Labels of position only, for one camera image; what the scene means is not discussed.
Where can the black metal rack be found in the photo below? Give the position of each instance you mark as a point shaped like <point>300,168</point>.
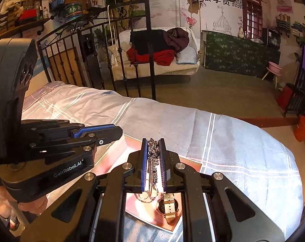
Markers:
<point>296,103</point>

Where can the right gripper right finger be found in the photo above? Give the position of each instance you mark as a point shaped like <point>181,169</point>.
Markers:
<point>214,209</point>

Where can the white stool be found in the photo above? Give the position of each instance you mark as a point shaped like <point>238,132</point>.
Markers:
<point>272,76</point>

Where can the red bin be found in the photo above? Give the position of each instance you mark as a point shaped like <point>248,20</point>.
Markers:
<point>284,97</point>

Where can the red phone booth cabinet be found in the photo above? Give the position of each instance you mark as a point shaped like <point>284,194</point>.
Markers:
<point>252,19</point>

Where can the green patterned counter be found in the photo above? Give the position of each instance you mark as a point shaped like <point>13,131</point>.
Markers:
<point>227,53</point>

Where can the white ceramic vase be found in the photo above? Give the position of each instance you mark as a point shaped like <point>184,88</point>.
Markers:
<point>241,33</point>

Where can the orange bucket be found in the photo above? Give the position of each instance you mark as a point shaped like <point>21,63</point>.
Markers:
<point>299,132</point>

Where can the wooden wall shelf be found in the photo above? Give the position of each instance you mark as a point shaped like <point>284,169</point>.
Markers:
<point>20,29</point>

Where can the pale green pink-lined box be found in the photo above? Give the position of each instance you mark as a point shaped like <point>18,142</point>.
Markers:
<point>141,206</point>

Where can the light blue pillow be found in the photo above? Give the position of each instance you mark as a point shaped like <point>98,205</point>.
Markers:
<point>186,56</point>

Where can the dark maroon jacket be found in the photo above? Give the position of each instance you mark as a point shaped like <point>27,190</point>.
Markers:
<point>176,38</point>

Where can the black iron bed frame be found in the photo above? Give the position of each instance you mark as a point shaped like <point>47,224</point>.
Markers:
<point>87,51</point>

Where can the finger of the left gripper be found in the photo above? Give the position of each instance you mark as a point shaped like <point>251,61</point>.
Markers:
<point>89,138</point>
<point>102,131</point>

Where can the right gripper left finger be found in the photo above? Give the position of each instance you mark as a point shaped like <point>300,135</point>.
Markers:
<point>93,209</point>

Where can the red folded cloth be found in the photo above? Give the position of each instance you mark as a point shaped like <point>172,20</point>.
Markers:
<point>162,58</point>

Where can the pink basin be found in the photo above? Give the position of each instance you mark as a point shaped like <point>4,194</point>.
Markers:
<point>274,68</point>

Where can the white wicker swing seat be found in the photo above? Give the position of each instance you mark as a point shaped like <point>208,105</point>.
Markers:
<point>126,63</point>

